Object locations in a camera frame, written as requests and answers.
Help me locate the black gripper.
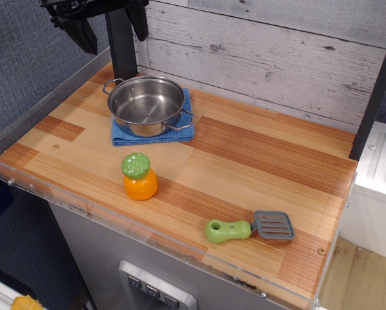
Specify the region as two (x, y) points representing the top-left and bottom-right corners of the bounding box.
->
(39, 1), (149, 54)

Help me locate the orange toy carrot green top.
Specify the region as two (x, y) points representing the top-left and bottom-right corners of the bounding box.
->
(121, 152), (158, 201)

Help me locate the stainless steel pot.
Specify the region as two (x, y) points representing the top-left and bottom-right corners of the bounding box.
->
(103, 76), (194, 138)

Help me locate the blue folded cloth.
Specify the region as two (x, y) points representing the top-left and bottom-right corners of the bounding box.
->
(111, 88), (196, 147)

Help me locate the silver dispenser panel with buttons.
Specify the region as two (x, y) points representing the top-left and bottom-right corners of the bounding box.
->
(118, 260), (198, 309)

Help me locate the yellow object bottom left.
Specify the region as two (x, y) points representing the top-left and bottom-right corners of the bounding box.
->
(10, 295), (44, 310)

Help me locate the white ribbed cabinet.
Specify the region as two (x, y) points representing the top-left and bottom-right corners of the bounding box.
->
(340, 121), (386, 257)

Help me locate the clear acrylic table guard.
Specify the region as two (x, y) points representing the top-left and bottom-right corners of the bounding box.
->
(0, 39), (358, 309)

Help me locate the green handled grey toy spatula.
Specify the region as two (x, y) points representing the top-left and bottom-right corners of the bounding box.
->
(205, 211), (295, 243)

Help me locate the black vertical post right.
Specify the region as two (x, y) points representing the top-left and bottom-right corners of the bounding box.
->
(350, 0), (386, 161)

